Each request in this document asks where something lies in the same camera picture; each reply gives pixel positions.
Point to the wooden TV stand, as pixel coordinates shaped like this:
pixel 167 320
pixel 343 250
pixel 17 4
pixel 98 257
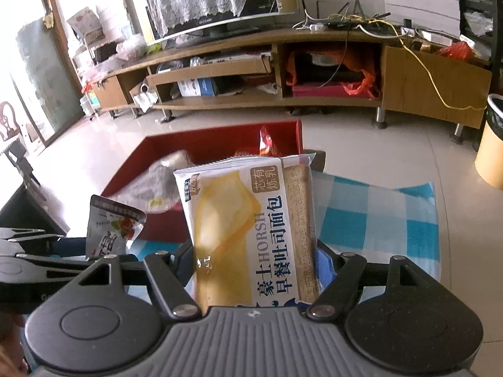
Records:
pixel 432 82

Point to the black shelf unit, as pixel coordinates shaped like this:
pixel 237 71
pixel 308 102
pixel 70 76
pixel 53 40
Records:
pixel 479 8

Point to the blue white carton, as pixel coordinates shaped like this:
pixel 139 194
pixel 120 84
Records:
pixel 196 87

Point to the white plastic bag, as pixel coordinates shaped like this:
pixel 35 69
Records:
pixel 143 96

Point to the black furniture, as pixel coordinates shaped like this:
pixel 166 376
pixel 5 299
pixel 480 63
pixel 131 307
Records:
pixel 31 212

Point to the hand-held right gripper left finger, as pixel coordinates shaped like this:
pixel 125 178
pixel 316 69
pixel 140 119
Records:
pixel 181 261

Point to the white power strip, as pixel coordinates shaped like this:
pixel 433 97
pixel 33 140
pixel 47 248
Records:
pixel 317 27

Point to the red plastic bag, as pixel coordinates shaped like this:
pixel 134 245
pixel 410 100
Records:
pixel 456 52

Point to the red snack packet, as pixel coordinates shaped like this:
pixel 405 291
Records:
pixel 267 141

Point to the clear dark dried-meat packet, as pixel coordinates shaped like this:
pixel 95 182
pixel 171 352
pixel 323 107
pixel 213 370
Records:
pixel 153 188

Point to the red cardboard box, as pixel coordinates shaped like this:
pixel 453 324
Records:
pixel 133 165

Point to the yellow trash bin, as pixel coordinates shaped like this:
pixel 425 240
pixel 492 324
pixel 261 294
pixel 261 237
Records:
pixel 491 153

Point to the white yellow bread packet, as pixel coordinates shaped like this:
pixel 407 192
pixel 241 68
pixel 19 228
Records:
pixel 243 227

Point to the black router with antennas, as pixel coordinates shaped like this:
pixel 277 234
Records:
pixel 346 17

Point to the silver white snack pouch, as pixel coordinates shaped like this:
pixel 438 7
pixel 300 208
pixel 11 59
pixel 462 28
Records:
pixel 112 224

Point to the dark wooden chair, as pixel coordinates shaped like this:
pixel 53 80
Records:
pixel 11 137

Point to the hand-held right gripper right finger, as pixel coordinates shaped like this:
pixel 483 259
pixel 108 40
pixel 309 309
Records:
pixel 325 267

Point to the orange plastic bag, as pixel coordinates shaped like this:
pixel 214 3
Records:
pixel 361 86

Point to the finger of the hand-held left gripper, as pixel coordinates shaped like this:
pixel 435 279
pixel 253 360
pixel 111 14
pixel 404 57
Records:
pixel 66 247
pixel 39 269

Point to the white storage rack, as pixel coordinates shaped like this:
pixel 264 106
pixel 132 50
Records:
pixel 94 66

